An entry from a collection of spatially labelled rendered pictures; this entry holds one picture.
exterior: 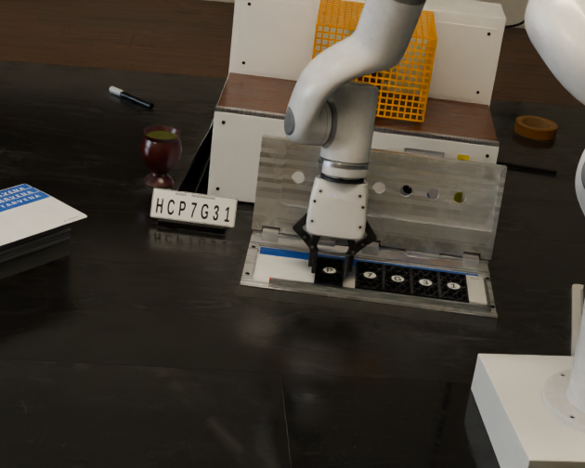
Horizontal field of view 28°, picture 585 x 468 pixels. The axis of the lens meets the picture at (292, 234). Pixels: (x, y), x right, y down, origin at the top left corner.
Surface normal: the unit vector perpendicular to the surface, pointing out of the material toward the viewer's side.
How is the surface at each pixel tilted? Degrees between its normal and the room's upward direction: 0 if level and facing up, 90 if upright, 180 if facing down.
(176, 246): 0
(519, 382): 4
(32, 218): 0
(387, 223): 81
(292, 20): 90
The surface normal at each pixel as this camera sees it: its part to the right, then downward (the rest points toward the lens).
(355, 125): 0.25, 0.27
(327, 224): -0.05, 0.22
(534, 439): 0.07, -0.92
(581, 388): -0.90, 0.10
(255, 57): -0.07, 0.43
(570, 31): -0.39, -0.13
